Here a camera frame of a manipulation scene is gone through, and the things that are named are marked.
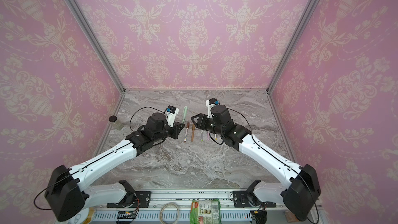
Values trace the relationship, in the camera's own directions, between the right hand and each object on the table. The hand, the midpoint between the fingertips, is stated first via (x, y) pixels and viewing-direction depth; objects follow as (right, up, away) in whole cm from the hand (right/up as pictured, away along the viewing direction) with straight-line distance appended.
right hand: (194, 118), depth 73 cm
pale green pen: (-6, -1, +4) cm, 7 cm away
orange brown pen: (-2, -11, +25) cm, 27 cm away
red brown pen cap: (-4, -4, +6) cm, 8 cm away
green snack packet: (+5, -42, -4) cm, 42 cm away
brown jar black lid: (+41, -41, -8) cm, 59 cm away
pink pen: (+7, -7, -7) cm, 12 cm away
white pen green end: (+4, -13, +23) cm, 26 cm away
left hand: (-5, -4, +5) cm, 8 cm away
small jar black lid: (-50, -2, +19) cm, 53 cm away
